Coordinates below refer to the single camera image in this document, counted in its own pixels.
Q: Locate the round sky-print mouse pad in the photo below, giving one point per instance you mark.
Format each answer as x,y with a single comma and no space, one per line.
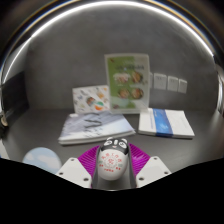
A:
41,159

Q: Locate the black desk clamp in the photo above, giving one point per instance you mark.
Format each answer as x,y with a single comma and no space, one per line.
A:
3,120

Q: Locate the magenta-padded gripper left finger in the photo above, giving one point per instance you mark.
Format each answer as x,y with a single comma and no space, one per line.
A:
74,171

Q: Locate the white colourful sticker card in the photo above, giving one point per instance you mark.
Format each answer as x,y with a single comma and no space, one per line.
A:
90,99

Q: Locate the grey striped book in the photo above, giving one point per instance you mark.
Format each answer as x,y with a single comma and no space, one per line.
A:
95,128

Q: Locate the green menu sign stand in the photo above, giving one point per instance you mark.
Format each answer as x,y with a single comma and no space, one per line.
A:
128,83

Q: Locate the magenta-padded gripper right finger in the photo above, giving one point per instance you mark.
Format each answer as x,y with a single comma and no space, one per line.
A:
152,170

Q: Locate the white book with blue band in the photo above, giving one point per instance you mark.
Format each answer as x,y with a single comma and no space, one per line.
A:
166,122

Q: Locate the white panda computer mouse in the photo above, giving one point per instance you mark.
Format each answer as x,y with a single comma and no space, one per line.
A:
112,163

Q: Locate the row of white wall sockets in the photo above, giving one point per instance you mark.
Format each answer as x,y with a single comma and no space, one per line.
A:
168,82

